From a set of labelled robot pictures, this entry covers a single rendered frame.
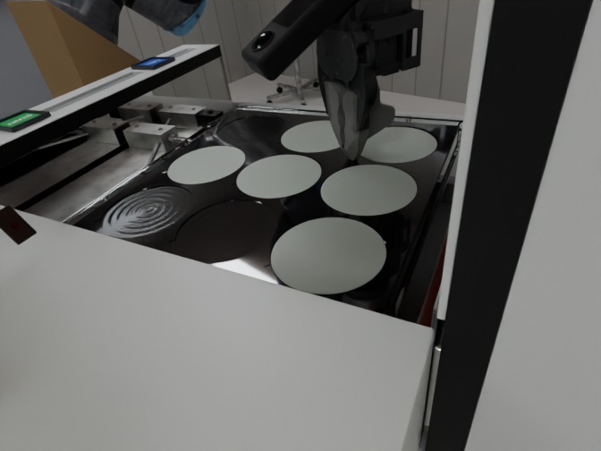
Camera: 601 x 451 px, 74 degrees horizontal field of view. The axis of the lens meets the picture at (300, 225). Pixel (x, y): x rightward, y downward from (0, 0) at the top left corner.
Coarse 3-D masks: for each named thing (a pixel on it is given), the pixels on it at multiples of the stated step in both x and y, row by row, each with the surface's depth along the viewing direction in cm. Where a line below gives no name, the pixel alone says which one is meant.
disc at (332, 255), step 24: (288, 240) 36; (312, 240) 36; (336, 240) 36; (360, 240) 35; (288, 264) 34; (312, 264) 33; (336, 264) 33; (360, 264) 33; (312, 288) 31; (336, 288) 31
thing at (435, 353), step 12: (444, 240) 28; (444, 252) 27; (432, 288) 24; (432, 300) 24; (420, 312) 23; (432, 312) 23; (420, 324) 22; (432, 360) 22; (432, 372) 22; (432, 384) 23; (432, 396) 24
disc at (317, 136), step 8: (296, 128) 57; (304, 128) 56; (312, 128) 56; (320, 128) 56; (328, 128) 55; (288, 136) 55; (296, 136) 54; (304, 136) 54; (312, 136) 54; (320, 136) 53; (328, 136) 53; (288, 144) 53; (296, 144) 52; (304, 144) 52; (312, 144) 52; (320, 144) 51; (328, 144) 51; (336, 144) 51
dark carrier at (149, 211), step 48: (192, 144) 56; (240, 144) 54; (144, 192) 47; (192, 192) 45; (240, 192) 44; (432, 192) 40; (144, 240) 39; (192, 240) 38; (240, 240) 37; (384, 240) 35; (384, 288) 30
